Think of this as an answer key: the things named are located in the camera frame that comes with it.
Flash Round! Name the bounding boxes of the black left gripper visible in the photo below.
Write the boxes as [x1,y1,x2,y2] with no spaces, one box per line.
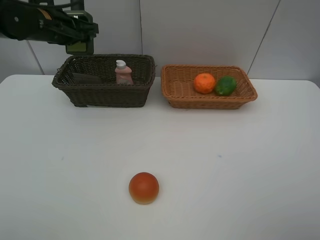
[34,7,99,45]

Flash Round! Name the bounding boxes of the black Men lotion pump bottle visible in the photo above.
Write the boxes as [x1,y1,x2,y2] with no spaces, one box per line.
[65,9,94,56]

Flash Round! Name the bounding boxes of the translucent purple plastic cup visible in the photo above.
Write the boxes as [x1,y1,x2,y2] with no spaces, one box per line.
[72,72,103,85]

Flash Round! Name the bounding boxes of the pink bottle white cap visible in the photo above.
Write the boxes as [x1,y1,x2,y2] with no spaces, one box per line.
[115,60,134,85]

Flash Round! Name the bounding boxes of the orange tangerine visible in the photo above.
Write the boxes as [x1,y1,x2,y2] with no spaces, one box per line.
[193,73,217,94]

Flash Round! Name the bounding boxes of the green lime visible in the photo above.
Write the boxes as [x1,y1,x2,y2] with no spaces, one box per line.
[214,76,237,97]

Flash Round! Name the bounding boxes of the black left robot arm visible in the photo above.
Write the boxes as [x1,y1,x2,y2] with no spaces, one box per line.
[0,0,99,46]

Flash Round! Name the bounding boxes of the dark brown wicker basket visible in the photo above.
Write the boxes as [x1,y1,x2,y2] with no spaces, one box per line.
[52,54,156,108]

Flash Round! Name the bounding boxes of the light brown wicker basket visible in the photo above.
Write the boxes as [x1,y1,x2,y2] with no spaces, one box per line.
[161,64,258,110]

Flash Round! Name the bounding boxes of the red orange peach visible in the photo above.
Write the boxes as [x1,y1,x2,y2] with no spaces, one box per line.
[128,172,160,205]

